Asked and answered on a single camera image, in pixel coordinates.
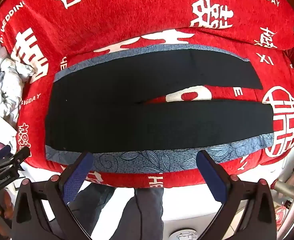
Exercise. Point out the person's left hand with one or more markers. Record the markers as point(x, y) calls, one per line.
point(8, 206)

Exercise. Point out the white round cartoon-print object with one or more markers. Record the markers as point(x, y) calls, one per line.
point(184, 235)

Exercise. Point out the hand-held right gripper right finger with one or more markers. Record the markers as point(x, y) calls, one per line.
point(212, 177)

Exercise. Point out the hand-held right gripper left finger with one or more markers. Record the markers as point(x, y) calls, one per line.
point(77, 177)

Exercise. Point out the grey white crumpled clothing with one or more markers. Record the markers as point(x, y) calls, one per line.
point(7, 80)

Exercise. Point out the red printed pillow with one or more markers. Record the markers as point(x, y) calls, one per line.
point(147, 5)

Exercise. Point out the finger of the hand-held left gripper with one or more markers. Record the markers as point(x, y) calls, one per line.
point(17, 158)

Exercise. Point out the red printed blanket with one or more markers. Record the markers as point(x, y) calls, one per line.
point(236, 42)

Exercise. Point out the black pants with blue trim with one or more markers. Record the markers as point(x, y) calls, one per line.
point(137, 127)

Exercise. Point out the person's legs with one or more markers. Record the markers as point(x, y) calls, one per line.
point(137, 215)

